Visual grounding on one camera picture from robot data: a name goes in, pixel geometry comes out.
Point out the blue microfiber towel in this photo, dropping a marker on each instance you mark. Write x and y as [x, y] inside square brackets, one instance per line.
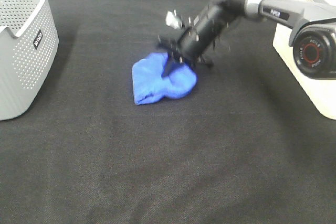
[149, 86]

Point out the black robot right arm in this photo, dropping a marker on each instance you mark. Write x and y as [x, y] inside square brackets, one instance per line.
[312, 36]

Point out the grey perforated plastic basket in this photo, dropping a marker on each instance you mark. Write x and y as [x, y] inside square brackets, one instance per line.
[29, 42]

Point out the white plastic storage box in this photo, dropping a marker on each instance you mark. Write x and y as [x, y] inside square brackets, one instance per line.
[320, 92]

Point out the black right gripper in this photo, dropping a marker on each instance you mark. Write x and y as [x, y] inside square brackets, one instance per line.
[188, 48]

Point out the black fabric table mat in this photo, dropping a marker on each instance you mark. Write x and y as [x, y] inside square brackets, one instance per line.
[245, 146]

